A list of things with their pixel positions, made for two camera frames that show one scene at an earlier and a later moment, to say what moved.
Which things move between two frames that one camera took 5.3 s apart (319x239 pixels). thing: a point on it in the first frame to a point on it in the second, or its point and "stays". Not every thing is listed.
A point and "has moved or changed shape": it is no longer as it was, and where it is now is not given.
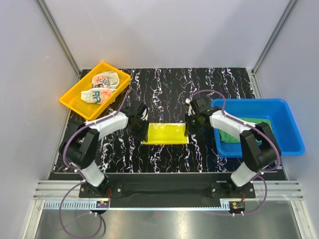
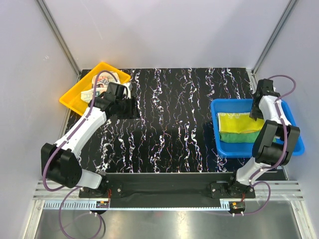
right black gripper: x=189 y=131 to x=254 y=114
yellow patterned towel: x=166 y=133 has moved or changed shape
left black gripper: x=142 y=135 to x=132 y=112
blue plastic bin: x=276 y=110 stays
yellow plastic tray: x=73 y=98 stays
